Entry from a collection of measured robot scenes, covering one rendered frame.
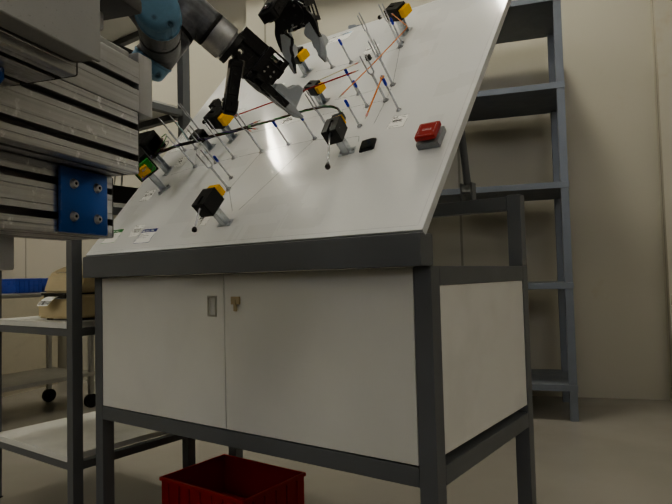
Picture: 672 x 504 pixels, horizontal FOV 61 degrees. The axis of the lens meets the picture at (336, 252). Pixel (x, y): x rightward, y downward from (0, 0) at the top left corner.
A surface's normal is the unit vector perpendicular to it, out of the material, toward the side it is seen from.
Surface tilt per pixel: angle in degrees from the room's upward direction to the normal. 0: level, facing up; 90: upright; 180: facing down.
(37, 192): 90
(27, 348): 90
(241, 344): 90
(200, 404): 90
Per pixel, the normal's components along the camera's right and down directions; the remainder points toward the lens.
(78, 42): 0.96, -0.04
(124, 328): -0.58, -0.02
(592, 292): -0.29, -0.04
